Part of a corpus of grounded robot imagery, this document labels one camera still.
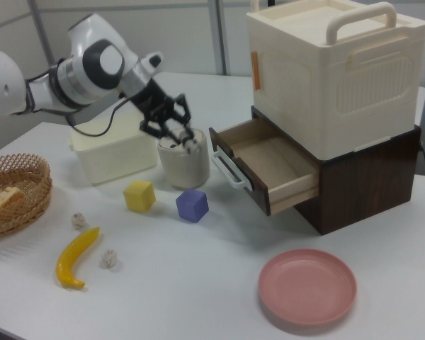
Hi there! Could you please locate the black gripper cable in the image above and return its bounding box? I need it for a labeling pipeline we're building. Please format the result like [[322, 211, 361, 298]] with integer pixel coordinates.
[[65, 95, 132, 138]]

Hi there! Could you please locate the pink plastic plate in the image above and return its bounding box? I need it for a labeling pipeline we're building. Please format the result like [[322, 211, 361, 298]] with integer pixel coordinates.
[[257, 248, 358, 326]]

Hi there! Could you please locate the woven wicker basket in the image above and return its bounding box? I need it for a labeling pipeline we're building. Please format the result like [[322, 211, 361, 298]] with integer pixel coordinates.
[[0, 153, 53, 237]]

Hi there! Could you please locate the dark wood drawer cabinet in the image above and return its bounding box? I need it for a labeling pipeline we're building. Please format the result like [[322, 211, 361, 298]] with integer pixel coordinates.
[[250, 106, 421, 236]]

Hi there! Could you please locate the black and white panda toy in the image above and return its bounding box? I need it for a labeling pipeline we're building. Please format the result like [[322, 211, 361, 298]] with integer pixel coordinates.
[[176, 132, 200, 154]]

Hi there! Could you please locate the cream plastic tub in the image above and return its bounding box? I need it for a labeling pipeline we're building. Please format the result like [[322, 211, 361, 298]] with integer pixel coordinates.
[[69, 112, 160, 185]]

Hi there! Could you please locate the cream storage box with handle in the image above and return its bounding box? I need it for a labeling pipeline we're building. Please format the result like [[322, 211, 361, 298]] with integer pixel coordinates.
[[246, 0, 425, 159]]

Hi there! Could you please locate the purple foam cube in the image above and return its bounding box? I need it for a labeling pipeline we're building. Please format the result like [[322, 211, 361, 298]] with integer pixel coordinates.
[[175, 188, 210, 224]]

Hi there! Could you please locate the yellow toy banana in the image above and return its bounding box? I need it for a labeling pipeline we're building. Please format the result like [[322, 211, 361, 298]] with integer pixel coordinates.
[[55, 227, 101, 288]]

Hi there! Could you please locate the toy cake slice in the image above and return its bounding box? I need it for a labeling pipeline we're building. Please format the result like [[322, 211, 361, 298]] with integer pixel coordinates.
[[0, 186, 25, 213]]

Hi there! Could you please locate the yellow foam cube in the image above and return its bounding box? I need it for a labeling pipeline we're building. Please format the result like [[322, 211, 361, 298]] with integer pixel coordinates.
[[123, 179, 156, 213]]

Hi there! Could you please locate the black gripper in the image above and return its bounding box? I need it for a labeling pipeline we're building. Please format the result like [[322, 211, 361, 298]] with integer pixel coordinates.
[[126, 79, 199, 149]]

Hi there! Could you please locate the white drawer handle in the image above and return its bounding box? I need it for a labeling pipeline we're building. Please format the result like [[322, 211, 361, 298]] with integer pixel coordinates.
[[210, 151, 253, 189]]

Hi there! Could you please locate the small cream lidded bin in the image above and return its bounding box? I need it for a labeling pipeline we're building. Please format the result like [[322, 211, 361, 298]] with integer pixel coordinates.
[[157, 127, 213, 189]]

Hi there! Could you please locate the wooden drawer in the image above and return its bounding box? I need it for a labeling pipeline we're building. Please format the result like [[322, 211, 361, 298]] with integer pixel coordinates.
[[208, 117, 320, 216]]

